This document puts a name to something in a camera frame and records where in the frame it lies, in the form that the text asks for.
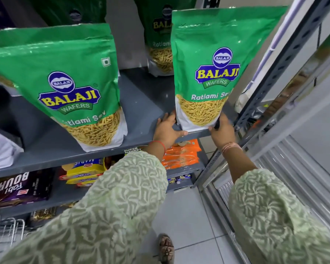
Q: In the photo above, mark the person's left hand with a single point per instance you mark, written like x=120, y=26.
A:
x=166, y=133

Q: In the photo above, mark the person's right hand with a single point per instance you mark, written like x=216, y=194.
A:
x=225, y=133

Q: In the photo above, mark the person's left thumb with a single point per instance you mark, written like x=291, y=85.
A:
x=181, y=133

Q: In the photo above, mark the person's right thumb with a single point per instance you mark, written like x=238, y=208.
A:
x=213, y=129

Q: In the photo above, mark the green snack packet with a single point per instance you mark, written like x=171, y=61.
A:
x=209, y=38
x=1, y=152
x=57, y=60
x=71, y=10
x=156, y=32

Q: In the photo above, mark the person's right forearm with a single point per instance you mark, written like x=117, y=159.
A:
x=272, y=214

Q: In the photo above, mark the person's left forearm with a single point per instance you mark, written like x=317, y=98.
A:
x=104, y=206

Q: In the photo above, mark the stack of orange packets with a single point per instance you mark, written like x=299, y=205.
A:
x=181, y=155

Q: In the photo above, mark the pink wrist bangle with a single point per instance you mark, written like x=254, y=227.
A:
x=231, y=147

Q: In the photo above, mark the small blue packets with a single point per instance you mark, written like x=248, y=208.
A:
x=178, y=178

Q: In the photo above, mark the grey metal shelf board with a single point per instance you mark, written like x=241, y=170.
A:
x=62, y=195
x=143, y=107

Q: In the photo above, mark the black shelf label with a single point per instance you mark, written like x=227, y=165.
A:
x=134, y=150

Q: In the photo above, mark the yellow biscuit packets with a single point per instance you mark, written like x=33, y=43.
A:
x=84, y=169

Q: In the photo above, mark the white light tube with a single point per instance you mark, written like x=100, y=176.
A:
x=277, y=32

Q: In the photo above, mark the brown sandal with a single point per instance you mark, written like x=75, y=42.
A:
x=166, y=248

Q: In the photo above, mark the gold wrapped packets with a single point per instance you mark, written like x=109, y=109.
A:
x=44, y=214

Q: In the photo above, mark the dark brown biscuit packets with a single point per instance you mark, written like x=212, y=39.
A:
x=16, y=186

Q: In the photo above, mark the grey perforated shelf post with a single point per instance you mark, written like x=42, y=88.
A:
x=277, y=65

